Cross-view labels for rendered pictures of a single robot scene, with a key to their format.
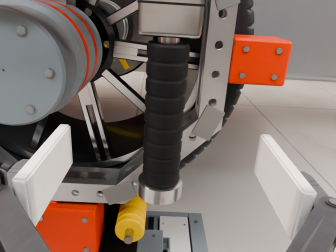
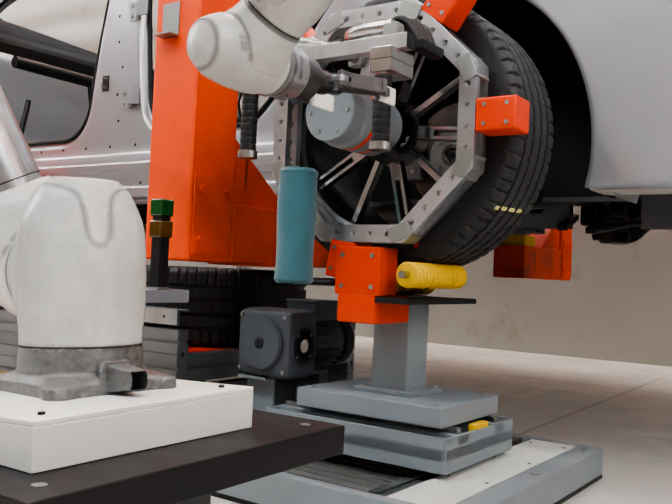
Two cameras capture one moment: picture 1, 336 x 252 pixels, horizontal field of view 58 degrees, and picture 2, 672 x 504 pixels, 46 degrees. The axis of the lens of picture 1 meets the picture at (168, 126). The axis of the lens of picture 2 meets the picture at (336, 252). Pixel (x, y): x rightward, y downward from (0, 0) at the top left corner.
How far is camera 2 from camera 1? 138 cm
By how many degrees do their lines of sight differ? 43
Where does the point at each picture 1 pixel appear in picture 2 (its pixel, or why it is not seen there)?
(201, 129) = (457, 168)
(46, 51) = (347, 99)
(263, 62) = (497, 112)
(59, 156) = (326, 99)
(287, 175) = not seen: hidden behind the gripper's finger
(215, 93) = (466, 139)
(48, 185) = (320, 100)
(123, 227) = (402, 270)
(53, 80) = (348, 113)
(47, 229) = (345, 266)
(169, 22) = (379, 65)
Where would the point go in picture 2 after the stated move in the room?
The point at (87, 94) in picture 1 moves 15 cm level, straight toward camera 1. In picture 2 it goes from (396, 171) to (376, 162)
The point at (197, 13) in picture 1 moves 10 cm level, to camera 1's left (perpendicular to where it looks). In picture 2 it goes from (388, 60) to (346, 66)
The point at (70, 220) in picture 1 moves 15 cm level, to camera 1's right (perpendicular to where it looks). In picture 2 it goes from (362, 256) to (419, 258)
